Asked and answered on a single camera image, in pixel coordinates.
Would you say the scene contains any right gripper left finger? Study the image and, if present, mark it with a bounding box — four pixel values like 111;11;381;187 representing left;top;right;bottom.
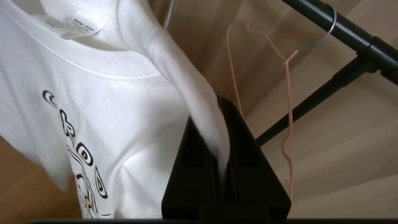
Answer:
160;116;225;219

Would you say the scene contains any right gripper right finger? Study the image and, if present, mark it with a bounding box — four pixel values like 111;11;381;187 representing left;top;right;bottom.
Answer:
216;95;292;219

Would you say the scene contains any white garment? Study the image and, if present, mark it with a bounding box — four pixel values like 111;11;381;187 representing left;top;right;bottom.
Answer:
0;0;231;219

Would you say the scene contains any black clothes rack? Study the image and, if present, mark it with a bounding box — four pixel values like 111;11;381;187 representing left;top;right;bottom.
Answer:
254;0;398;147

